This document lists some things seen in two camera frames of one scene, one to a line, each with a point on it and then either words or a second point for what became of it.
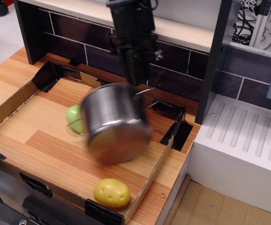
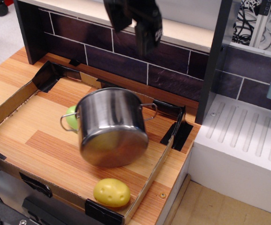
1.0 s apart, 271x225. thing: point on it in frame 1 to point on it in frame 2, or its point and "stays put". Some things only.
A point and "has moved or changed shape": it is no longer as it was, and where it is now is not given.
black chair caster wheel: [1, 8] stays put
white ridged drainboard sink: [240, 148] stays put
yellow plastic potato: [112, 192] stays put
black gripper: [134, 26] to [148, 31]
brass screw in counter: [163, 195] stays put
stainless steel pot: [115, 125] has moved or changed shape
